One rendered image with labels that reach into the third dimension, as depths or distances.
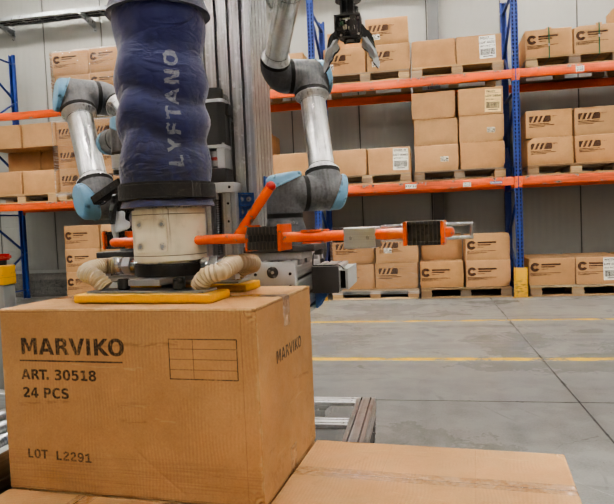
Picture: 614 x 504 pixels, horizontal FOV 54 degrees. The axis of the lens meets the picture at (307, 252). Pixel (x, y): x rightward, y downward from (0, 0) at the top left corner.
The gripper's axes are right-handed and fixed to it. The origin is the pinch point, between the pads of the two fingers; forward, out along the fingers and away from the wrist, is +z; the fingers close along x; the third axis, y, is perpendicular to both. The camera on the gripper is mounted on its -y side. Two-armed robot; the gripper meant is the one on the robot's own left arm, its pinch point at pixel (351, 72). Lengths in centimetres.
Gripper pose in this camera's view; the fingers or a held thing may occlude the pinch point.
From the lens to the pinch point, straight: 176.9
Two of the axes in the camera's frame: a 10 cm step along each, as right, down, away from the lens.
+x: 9.8, -0.3, -1.9
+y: -1.9, 0.6, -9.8
